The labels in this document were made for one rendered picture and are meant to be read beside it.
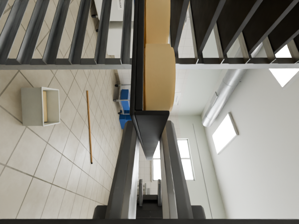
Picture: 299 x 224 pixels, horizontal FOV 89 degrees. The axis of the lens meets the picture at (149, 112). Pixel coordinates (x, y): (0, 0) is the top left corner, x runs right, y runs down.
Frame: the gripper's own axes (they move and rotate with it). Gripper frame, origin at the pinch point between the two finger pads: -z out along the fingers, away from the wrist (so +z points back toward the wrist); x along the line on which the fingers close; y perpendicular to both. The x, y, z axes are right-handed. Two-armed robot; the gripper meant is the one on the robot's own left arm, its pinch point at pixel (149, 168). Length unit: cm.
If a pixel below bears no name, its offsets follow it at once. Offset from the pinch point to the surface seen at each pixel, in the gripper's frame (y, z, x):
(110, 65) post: -15, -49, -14
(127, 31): -6, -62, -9
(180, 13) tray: 2.2, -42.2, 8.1
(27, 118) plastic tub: -70, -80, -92
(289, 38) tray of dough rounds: -5, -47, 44
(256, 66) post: -16, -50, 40
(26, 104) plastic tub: -61, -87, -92
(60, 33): -7, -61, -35
